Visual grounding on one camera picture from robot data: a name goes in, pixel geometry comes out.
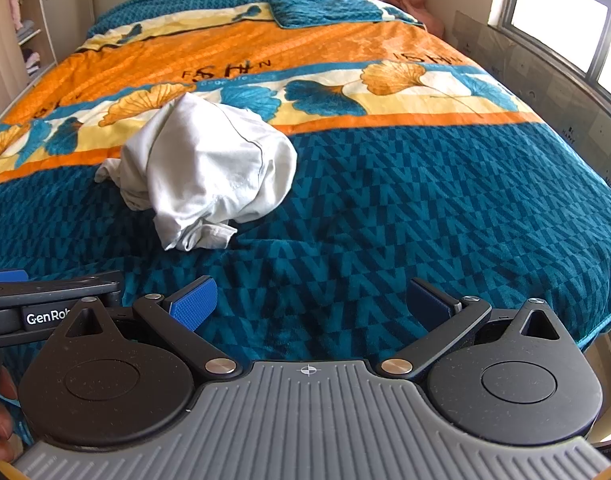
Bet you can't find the window with grey frame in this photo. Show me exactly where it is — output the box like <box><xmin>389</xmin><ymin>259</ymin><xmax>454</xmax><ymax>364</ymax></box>
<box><xmin>501</xmin><ymin>0</ymin><xmax>611</xmax><ymax>103</ymax></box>

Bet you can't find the teal orange floral blanket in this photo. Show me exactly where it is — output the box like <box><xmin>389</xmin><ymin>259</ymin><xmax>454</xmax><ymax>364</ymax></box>
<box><xmin>0</xmin><ymin>0</ymin><xmax>611</xmax><ymax>361</ymax></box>

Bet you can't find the pink cloth bundle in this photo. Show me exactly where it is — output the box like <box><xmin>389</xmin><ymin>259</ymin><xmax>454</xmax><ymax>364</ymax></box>
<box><xmin>385</xmin><ymin>0</ymin><xmax>445</xmax><ymax>38</ymax></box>

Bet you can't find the wooden open wardrobe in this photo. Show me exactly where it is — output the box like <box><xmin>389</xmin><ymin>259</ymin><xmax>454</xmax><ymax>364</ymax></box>
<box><xmin>0</xmin><ymin>0</ymin><xmax>56</xmax><ymax>121</ymax></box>

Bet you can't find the white garment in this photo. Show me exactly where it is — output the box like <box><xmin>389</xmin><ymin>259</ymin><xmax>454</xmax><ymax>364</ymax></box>
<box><xmin>95</xmin><ymin>93</ymin><xmax>298</xmax><ymax>252</ymax></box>

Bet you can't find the person's left hand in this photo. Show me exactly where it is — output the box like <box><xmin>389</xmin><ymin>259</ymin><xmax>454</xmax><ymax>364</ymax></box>
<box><xmin>0</xmin><ymin>366</ymin><xmax>23</xmax><ymax>463</ymax></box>

